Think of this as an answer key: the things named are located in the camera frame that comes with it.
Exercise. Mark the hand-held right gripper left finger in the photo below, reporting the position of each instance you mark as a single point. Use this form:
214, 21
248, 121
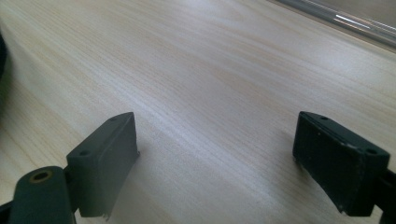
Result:
102, 161

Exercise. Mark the shiny metal rail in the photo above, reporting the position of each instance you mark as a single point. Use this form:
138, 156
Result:
358, 25

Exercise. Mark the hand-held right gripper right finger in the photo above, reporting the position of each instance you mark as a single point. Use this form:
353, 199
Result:
336, 165

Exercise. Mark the black sock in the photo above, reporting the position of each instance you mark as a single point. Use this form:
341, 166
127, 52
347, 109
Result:
2, 56

